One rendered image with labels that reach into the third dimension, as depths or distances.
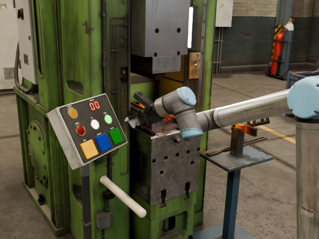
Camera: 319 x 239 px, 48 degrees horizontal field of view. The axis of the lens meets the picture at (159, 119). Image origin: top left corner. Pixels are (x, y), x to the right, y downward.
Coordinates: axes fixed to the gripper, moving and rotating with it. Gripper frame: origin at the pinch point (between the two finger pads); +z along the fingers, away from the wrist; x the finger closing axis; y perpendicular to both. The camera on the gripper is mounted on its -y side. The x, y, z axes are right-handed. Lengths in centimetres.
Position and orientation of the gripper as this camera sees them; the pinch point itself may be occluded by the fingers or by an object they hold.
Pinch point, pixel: (126, 118)
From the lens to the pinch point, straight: 171.8
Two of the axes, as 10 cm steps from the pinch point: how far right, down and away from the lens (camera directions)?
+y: 4.1, 9.1, 0.2
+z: -7.6, 3.3, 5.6
